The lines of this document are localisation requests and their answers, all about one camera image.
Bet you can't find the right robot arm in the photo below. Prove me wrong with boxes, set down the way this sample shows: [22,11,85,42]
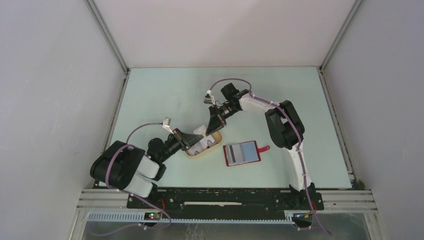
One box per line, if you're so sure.
[203,83,315,209]

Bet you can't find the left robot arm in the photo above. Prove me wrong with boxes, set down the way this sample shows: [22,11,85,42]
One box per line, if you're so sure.
[89,128,204,208]

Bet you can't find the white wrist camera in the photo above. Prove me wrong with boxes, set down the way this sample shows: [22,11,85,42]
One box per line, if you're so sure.
[203,90,215,105]
[162,117,174,134]

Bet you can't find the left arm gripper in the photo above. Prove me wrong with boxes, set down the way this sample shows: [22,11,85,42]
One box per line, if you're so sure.
[159,127,203,163]

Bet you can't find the red leather card holder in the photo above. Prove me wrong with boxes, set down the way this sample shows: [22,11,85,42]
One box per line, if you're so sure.
[223,140,270,167]

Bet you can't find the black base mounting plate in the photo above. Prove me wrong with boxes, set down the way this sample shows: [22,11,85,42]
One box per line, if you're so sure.
[147,187,325,221]

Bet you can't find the beige oval plastic tray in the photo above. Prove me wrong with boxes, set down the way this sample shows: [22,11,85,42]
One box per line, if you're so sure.
[185,131,223,159]

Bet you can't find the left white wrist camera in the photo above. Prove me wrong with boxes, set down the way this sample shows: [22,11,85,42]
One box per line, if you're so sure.
[162,117,174,134]

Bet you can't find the silver VIP card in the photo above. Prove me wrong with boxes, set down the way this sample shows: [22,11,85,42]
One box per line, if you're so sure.
[193,125,207,137]

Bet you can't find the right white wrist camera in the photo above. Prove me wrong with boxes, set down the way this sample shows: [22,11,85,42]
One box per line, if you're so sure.
[203,90,215,105]

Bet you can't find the silver card behind gold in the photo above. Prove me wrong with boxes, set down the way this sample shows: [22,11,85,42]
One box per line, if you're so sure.
[188,135,217,156]

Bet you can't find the aluminium frame rail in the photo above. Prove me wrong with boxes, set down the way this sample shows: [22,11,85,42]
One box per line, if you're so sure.
[68,187,387,240]

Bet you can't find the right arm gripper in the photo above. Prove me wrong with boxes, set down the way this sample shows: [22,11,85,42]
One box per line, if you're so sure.
[206,103,239,137]

